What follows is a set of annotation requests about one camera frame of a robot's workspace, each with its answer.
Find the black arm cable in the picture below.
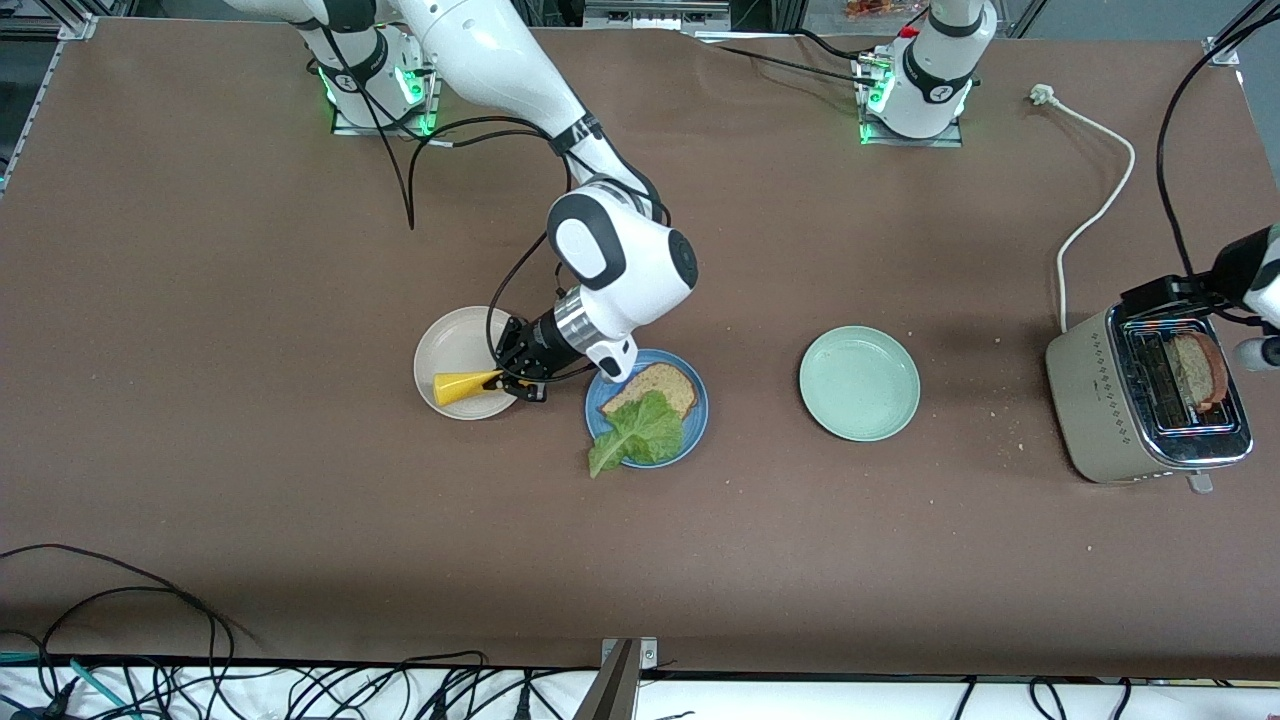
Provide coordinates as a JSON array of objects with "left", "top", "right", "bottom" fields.
[
  {"left": 318, "top": 25, "right": 673, "bottom": 386},
  {"left": 1157, "top": 0, "right": 1280, "bottom": 326}
]

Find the black base cable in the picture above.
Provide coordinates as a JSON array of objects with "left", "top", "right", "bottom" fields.
[
  {"left": 690, "top": 35, "right": 881, "bottom": 86},
  {"left": 795, "top": 28, "right": 871, "bottom": 63}
]

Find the teal cable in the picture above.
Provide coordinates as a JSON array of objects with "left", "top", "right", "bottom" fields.
[{"left": 0, "top": 650, "right": 133, "bottom": 720}]

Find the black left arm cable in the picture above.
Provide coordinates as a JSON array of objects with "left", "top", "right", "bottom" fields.
[{"left": 1157, "top": 0, "right": 1280, "bottom": 326}]

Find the blue round plate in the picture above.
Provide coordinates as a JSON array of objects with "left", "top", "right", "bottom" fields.
[{"left": 584, "top": 348, "right": 710, "bottom": 469}]

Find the green round plate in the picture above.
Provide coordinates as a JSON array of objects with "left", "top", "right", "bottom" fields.
[{"left": 798, "top": 325, "right": 922, "bottom": 443}]

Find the dark metal bar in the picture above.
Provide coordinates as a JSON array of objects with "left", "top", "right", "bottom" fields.
[{"left": 572, "top": 640, "right": 642, "bottom": 720}]

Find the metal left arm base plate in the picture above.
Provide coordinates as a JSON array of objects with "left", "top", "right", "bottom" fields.
[{"left": 858, "top": 50, "right": 966, "bottom": 149}]

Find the beige chrome toaster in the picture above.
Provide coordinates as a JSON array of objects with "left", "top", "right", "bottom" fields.
[{"left": 1045, "top": 296, "right": 1255, "bottom": 495}]

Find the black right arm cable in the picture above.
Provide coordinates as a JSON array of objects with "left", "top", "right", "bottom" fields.
[{"left": 318, "top": 25, "right": 673, "bottom": 386}]

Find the silver metal bracket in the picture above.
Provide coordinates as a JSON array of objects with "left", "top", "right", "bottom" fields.
[{"left": 600, "top": 636, "right": 660, "bottom": 673}]

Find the long black looping cable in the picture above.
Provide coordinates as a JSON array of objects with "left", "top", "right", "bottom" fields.
[{"left": 0, "top": 543, "right": 237, "bottom": 720}]

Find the brown toast bread slice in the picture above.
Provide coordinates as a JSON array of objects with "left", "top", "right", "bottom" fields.
[
  {"left": 1165, "top": 331, "right": 1229, "bottom": 413},
  {"left": 600, "top": 361, "right": 700, "bottom": 421}
]

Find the beige round plate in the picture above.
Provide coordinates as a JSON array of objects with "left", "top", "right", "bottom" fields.
[{"left": 413, "top": 305, "right": 535, "bottom": 421}]

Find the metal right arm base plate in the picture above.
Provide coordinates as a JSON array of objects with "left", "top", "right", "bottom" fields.
[{"left": 330, "top": 40, "right": 448, "bottom": 137}]

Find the green lettuce leaf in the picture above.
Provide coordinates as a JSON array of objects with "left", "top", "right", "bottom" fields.
[{"left": 588, "top": 389, "right": 686, "bottom": 479}]

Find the yellow mustard squeeze bottle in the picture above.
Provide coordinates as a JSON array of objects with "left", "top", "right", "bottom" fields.
[{"left": 433, "top": 371, "right": 506, "bottom": 407}]

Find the white toaster power cord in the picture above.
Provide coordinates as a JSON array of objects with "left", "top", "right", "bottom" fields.
[{"left": 1030, "top": 84, "right": 1138, "bottom": 334}]

